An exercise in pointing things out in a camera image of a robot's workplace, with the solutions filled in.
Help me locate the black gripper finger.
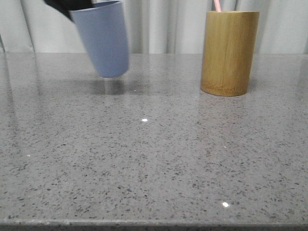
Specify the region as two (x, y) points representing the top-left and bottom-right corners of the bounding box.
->
(44, 0), (93, 22)

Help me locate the pink chopstick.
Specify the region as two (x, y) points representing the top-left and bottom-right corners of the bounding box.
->
(213, 0), (221, 12)

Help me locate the blue plastic cup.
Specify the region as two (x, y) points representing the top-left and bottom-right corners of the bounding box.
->
(70, 0), (129, 77)

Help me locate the bamboo cylinder holder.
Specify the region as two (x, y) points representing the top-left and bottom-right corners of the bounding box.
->
(200, 11), (259, 96)

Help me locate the grey pleated curtain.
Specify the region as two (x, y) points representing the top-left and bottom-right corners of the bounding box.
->
(0, 0), (308, 54)

